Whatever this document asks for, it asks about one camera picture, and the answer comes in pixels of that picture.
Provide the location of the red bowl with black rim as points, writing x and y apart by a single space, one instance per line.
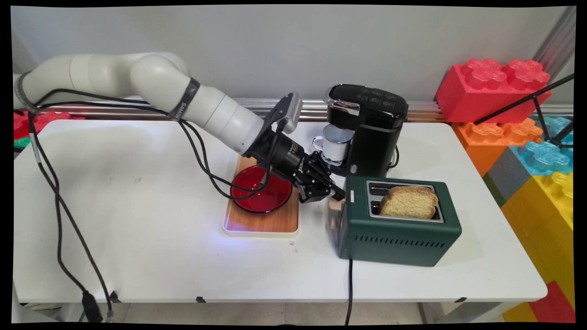
270 199

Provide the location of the beige toaster lever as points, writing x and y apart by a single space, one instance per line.
336 205

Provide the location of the green two-slot toaster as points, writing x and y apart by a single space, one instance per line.
394 243

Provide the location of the black tripod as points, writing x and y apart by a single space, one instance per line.
541 94

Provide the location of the beige toaster knob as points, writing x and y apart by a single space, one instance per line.
335 224

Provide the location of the big blue toy brick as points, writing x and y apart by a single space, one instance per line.
545 156

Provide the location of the flat red toy brick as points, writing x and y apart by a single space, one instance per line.
555 307

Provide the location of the big orange toy brick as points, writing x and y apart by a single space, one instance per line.
481 142

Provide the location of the green toy brick behind table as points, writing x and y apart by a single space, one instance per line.
20 143

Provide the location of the slice of bread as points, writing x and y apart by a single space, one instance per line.
408 202

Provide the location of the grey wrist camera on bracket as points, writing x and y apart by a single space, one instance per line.
289 112

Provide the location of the red toy brick behind table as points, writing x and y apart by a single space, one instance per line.
43 120

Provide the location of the slanted aluminium profile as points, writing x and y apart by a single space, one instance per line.
557 41

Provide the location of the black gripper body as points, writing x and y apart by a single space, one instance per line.
286 158

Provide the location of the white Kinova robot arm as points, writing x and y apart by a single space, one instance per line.
151 80

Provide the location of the wooden tray with cream rim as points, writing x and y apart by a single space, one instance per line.
275 222

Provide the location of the black coffee maker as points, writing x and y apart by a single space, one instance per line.
373 123

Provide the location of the horizontal aluminium rail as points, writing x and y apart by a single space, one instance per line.
431 110

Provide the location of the big yellow toy brick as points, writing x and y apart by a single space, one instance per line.
545 229

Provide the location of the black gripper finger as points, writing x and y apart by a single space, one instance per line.
334 183
314 192

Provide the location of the big grey toy brick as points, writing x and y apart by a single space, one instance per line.
504 176

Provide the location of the white enamel mug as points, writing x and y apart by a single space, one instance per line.
337 144

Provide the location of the big red toy brick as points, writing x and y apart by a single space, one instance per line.
486 94

